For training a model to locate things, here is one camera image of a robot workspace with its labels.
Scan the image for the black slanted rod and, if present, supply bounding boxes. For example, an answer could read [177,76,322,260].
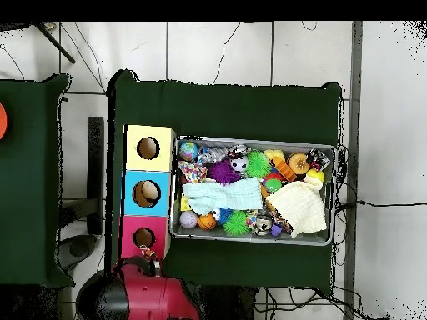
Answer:
[33,22,77,65]

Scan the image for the orange striped tiger toy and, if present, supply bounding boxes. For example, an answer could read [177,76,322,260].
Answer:
[141,246,158,263]

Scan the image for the grey round chair base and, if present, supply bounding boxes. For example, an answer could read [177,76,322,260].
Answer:
[57,233,98,272]

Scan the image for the toy burger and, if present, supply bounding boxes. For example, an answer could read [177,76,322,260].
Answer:
[287,152,311,175]

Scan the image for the dark green table cloth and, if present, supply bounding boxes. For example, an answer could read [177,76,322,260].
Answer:
[0,73,75,288]
[104,68,343,290]

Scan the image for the purple spiky ball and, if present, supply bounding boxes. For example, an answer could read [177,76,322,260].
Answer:
[208,158,241,186]

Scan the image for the black cable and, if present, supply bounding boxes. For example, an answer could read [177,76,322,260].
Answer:
[336,198,427,208]

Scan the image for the silver toy robot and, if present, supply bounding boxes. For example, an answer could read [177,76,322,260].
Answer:
[196,146,230,165]

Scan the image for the green spiky ball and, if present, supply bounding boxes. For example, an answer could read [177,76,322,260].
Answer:
[245,149,273,179]

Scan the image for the colourful heart print cloth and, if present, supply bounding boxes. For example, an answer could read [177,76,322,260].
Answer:
[177,160,208,184]

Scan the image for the shallow metal mesh bin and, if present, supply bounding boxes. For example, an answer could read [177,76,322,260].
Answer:
[168,134,337,247]

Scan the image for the orange plastic block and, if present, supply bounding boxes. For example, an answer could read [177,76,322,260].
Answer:
[269,155,298,183]

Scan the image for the cream waffle cloth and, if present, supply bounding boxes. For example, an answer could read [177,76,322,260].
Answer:
[265,175,329,237]

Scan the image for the black upright panel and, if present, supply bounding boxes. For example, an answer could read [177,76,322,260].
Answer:
[86,116,106,236]

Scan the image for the orange disc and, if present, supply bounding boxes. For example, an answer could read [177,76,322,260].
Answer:
[0,102,8,140]

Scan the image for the white baseball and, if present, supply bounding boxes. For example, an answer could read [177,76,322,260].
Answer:
[178,210,199,230]

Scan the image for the wooden box with three holes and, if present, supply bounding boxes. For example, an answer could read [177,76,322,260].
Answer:
[117,124,177,262]

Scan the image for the mint green waffle cloth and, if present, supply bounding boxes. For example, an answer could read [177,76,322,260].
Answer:
[182,176,264,216]

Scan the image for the globe print ball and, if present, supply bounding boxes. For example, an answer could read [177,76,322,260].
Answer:
[178,140,200,163]

